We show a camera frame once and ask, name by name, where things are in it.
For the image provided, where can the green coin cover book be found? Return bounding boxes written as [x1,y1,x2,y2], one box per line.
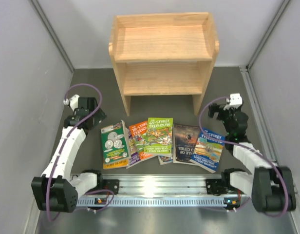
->
[101,120,131,170]

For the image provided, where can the dark tale of cities book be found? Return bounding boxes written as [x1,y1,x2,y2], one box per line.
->
[173,123,200,166]

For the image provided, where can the orange 78-storey treehouse book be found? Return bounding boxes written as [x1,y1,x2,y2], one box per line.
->
[129,120,155,161]

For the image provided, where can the purple 52-storey treehouse book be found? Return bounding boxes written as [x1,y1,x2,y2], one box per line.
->
[127,128,141,169]

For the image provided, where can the green 65-storey treehouse book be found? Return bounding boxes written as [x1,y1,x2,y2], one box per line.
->
[144,117,173,157]

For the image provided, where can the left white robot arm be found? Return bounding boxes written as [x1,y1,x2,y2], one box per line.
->
[31,95,106,213]

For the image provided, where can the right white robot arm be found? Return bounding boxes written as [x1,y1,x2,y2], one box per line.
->
[208,103,297,216]

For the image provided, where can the blue 91-storey treehouse book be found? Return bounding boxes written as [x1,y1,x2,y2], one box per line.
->
[189,128,225,173]

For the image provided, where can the light blue comic book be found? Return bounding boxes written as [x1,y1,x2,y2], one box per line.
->
[158,156,173,165]

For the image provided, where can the wooden two-tier shelf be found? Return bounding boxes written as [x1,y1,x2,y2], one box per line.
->
[109,12,220,114]

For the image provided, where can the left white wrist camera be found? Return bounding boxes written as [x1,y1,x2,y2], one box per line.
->
[63,95,80,111]

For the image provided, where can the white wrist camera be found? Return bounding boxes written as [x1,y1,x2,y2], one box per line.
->
[223,93,243,110]
[63,95,80,111]

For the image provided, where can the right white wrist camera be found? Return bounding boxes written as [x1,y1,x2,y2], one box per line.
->
[223,93,243,110]

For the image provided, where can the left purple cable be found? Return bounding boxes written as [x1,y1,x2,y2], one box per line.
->
[46,83,115,222]

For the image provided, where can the purple cable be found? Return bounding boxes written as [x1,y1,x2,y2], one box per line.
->
[46,83,115,222]
[198,96,289,217]

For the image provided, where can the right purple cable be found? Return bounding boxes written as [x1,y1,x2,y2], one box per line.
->
[198,96,289,217]

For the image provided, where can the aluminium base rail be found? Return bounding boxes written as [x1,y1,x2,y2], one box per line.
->
[76,175,245,210]

